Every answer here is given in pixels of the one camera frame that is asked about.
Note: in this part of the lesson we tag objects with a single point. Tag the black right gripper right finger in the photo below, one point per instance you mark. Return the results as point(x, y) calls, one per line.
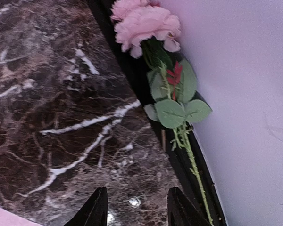
point(181, 212)

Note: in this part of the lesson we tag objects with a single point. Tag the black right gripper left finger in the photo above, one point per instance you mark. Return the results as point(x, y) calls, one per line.
point(94, 212)

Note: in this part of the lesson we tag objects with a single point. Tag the purple and pink wrapping paper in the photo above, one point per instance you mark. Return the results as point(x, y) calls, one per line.
point(9, 219)

